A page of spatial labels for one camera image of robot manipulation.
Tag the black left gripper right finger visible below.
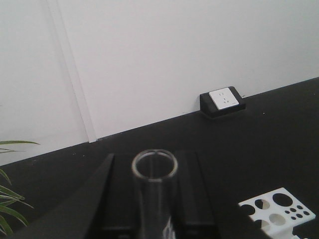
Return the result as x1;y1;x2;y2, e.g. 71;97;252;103
174;150;267;239

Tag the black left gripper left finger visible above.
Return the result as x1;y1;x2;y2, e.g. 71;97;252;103
14;154;136;239

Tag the tall clear test tube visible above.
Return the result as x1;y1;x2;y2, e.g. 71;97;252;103
132;149;178;239

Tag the white test tube rack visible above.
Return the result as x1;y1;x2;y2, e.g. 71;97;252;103
238;187;316;239

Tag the black socket box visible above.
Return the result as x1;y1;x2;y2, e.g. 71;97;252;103
199;86;246;120

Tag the white power socket plate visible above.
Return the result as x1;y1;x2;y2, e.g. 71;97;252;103
209;87;239;110

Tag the white wall trunking strip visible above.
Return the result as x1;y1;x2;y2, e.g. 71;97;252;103
47;0;98;143

